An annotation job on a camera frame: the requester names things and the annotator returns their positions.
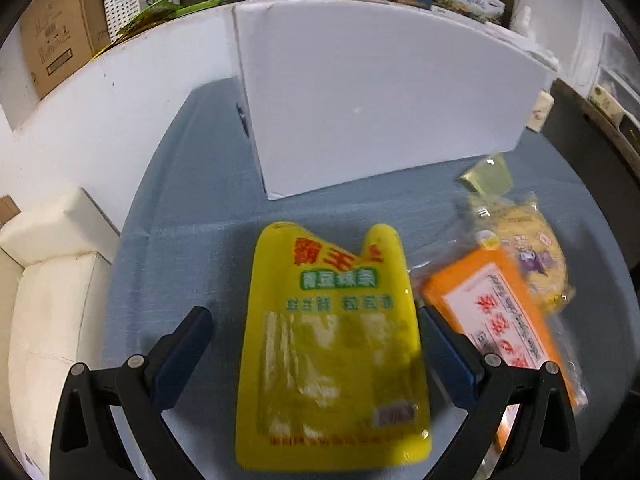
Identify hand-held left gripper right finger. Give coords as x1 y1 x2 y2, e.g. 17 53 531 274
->
416 305 583 480

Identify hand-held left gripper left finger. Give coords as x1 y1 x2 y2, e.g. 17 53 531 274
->
50 306 214 480

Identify orange snack packet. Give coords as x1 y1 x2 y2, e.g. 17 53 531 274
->
419 245 589 454

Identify yellow snack packet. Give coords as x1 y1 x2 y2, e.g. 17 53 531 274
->
234 222 432 472

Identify white cardboard box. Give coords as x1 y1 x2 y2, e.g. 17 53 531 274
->
232 0 556 202

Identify blue grey table cloth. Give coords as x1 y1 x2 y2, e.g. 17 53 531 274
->
102 76 640 480

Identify white cushioned seat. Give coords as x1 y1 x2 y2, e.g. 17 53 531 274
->
0 187 121 480

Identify clear packet of yellow crackers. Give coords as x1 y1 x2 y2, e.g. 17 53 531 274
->
467 192 576 314

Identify small green snack packet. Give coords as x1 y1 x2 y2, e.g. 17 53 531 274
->
458 153 515 196

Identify brown cardboard piece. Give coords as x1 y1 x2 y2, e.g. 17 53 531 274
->
0 194 21 226

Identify dark side cabinet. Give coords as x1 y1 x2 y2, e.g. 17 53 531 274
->
542 77 640 243

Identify yellow tissue pack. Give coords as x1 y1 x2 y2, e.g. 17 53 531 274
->
524 90 556 134

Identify clear drawer organizer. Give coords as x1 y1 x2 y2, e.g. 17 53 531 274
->
597 32 640 107

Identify pile of green sachets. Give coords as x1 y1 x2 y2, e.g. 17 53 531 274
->
92 0 224 59

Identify white plastic bottle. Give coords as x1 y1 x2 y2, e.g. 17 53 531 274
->
514 4 534 37

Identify brown cardboard box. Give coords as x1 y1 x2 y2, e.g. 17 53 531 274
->
18 0 112 100

